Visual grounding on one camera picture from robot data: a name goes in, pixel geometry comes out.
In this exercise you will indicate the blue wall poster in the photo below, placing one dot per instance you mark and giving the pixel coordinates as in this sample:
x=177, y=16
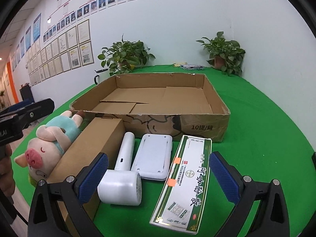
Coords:
x=28, y=38
x=22, y=47
x=37, y=28

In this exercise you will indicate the dark cabinet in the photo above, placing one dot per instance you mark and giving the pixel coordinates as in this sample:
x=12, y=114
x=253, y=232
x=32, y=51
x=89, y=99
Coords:
x=26, y=93

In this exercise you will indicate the potted plant in brown pot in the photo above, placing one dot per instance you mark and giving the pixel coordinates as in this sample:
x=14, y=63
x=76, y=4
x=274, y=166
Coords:
x=224, y=51

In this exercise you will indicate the row of portrait photos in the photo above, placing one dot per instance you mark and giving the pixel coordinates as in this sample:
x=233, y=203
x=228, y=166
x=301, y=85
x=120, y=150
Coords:
x=102, y=3

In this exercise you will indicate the long green and white box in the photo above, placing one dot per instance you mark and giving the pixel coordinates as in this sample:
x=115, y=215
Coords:
x=182, y=190

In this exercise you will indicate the blue and white packet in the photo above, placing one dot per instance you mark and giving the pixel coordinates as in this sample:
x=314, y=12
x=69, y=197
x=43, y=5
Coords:
x=192, y=67

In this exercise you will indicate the large cardboard tray box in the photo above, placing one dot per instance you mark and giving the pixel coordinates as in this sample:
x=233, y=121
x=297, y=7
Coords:
x=148, y=96

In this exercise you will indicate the small brown cardboard box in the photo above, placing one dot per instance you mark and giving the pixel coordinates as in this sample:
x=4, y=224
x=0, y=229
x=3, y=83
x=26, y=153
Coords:
x=88, y=143

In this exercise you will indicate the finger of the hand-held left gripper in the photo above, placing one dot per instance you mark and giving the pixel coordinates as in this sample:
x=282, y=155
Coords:
x=37, y=109

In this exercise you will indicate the green tablecloth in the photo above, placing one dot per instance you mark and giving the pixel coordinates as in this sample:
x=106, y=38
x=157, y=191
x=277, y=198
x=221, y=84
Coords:
x=246, y=128

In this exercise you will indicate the person's left hand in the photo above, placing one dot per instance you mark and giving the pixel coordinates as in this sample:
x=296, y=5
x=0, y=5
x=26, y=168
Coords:
x=6, y=172

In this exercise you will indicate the bushy potted plant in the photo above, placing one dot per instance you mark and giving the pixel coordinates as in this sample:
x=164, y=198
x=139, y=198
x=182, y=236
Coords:
x=126, y=51

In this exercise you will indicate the group of framed certificates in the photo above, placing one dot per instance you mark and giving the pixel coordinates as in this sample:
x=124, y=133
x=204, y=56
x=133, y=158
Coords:
x=74, y=51

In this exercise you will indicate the pig plush toy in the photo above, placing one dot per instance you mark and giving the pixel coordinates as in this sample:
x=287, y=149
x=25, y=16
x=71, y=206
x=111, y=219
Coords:
x=49, y=133

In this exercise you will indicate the yellow paper item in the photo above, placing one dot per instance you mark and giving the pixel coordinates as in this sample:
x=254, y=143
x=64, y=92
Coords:
x=179, y=65

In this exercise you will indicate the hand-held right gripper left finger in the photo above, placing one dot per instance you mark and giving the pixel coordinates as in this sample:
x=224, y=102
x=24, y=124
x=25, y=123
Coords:
x=92, y=177

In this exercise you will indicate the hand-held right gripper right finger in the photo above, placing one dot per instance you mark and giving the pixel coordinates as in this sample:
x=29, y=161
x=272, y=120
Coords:
x=223, y=177

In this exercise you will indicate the white rectangular device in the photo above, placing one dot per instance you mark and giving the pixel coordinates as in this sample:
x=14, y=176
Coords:
x=151, y=155

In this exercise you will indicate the white hair dryer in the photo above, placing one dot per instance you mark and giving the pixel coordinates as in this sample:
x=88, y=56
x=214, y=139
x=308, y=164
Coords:
x=118, y=185

